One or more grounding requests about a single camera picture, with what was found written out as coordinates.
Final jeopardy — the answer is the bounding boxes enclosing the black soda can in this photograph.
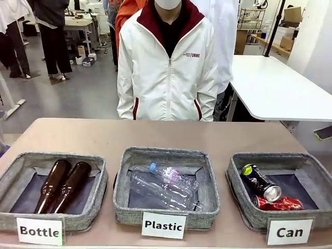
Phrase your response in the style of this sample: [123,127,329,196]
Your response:
[241,163,282,202]

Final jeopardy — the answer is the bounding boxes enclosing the crushed red can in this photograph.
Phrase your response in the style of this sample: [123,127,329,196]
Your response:
[251,195,304,211]

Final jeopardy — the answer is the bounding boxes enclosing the clear bottle with blue cap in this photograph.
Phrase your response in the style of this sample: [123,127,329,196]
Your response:
[149,162,201,193]

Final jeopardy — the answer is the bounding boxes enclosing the brown glass bottle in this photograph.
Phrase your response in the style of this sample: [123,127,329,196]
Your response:
[50,162,92,214]
[34,159,72,214]

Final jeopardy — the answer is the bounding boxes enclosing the person's right forearm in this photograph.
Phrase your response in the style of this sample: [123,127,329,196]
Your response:
[116,82,139,121]

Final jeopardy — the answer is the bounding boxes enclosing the person's left forearm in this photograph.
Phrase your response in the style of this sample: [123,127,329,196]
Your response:
[193,82,219,122]

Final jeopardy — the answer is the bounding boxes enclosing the grey basket labelled Can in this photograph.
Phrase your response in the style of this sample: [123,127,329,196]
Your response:
[226,152,332,232]

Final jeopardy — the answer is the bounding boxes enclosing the white Can label card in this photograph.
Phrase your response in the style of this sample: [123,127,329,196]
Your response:
[267,219,314,246]

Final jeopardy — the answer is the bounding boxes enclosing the grey basket labelled Plastic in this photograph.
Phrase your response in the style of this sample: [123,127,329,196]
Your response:
[113,146,220,229]

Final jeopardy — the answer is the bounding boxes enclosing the grey basket labelled Bottle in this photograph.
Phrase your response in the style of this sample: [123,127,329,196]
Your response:
[0,151,108,232]

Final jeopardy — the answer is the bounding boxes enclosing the white table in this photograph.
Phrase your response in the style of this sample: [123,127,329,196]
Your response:
[227,54,332,122]

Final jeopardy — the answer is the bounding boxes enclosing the wooden workbench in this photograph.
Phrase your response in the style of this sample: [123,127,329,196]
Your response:
[250,33,292,57]

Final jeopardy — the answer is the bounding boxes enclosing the black pole stand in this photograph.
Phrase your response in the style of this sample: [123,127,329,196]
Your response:
[263,0,286,58]

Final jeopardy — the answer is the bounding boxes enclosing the cardboard box on shelf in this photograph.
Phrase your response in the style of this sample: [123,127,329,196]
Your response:
[283,6,303,23]

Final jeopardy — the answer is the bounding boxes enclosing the person in white coat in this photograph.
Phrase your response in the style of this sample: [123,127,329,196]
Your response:
[206,0,238,96]

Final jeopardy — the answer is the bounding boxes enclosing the person in white jacket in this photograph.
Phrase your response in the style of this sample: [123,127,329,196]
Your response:
[116,0,227,122]

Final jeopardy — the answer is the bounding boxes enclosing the clear capless plastic bottle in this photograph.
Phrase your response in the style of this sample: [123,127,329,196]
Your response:
[129,170,203,211]

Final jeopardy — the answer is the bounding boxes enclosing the white Plastic label card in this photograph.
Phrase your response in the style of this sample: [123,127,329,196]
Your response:
[141,212,188,240]

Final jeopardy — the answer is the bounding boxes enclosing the white face mask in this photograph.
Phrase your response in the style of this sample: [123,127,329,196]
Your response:
[155,0,182,10]

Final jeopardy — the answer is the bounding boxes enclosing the person in orange jacket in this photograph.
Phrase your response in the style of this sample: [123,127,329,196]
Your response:
[115,0,141,73]

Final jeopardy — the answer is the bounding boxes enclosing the small boxes on floor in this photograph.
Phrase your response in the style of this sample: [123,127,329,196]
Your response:
[75,52,99,67]

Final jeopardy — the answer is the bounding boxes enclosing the light wooden desk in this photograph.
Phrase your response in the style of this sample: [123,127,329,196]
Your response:
[25,18,94,54]

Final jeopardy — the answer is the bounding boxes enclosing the person in dark trousers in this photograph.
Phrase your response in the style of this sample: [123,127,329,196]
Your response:
[27,0,74,81]

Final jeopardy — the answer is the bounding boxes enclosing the white Bottle label card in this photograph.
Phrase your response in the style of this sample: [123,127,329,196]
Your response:
[16,217,65,246]

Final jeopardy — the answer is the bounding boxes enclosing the white table leg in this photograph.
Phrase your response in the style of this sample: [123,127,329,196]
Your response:
[0,72,26,120]

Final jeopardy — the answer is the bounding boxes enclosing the metal wire rack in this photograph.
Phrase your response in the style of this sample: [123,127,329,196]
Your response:
[238,7,266,32]

